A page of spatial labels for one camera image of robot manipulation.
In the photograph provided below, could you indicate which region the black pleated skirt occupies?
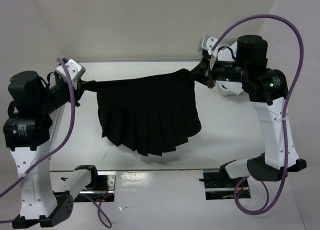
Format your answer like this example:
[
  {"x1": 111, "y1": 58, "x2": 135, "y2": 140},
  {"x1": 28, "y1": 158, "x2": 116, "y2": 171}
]
[{"x1": 81, "y1": 68, "x2": 202, "y2": 156}]

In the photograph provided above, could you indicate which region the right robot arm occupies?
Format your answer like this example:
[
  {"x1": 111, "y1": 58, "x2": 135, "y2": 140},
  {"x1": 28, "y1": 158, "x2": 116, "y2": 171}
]
[{"x1": 191, "y1": 35, "x2": 307, "y2": 187}]

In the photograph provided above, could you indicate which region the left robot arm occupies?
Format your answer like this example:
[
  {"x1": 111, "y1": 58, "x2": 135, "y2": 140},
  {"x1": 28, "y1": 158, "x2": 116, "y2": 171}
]
[{"x1": 3, "y1": 71, "x2": 100, "y2": 229}]

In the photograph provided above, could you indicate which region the white plastic basket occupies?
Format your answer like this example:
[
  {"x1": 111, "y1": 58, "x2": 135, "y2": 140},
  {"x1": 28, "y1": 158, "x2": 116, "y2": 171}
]
[{"x1": 217, "y1": 81, "x2": 243, "y2": 96}]

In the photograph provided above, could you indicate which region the white skirt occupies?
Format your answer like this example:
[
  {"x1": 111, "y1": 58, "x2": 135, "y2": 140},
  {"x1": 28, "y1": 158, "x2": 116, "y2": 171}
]
[{"x1": 216, "y1": 48, "x2": 244, "y2": 96}]

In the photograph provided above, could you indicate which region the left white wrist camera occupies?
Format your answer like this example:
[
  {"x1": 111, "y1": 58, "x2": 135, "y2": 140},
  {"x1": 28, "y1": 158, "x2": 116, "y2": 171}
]
[{"x1": 55, "y1": 58, "x2": 86, "y2": 85}]

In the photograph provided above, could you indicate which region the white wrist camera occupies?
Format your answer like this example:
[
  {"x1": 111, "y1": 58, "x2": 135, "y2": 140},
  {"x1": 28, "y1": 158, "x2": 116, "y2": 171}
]
[
  {"x1": 55, "y1": 58, "x2": 86, "y2": 85},
  {"x1": 197, "y1": 35, "x2": 218, "y2": 54}
]

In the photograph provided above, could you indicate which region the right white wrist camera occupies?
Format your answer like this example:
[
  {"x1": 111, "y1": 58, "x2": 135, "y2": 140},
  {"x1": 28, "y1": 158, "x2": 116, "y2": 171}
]
[{"x1": 197, "y1": 35, "x2": 218, "y2": 54}]

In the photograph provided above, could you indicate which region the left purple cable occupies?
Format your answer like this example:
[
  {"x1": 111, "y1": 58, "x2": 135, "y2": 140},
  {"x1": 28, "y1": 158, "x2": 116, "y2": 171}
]
[{"x1": 0, "y1": 57, "x2": 112, "y2": 228}]

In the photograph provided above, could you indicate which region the purple cable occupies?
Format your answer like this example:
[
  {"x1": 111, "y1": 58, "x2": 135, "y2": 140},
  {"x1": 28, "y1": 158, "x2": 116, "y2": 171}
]
[
  {"x1": 206, "y1": 13, "x2": 305, "y2": 216},
  {"x1": 0, "y1": 57, "x2": 112, "y2": 228}
]

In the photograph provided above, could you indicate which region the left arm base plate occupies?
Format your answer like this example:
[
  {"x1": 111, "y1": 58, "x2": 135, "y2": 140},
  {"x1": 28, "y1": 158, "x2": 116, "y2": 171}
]
[{"x1": 73, "y1": 171, "x2": 117, "y2": 203}]

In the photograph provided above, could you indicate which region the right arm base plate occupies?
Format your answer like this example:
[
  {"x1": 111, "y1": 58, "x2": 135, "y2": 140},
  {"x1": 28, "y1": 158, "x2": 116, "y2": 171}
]
[{"x1": 199, "y1": 169, "x2": 242, "y2": 201}]

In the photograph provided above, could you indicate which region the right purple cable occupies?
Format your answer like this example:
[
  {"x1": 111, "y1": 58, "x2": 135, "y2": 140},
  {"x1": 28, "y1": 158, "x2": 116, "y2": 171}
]
[{"x1": 206, "y1": 13, "x2": 305, "y2": 216}]

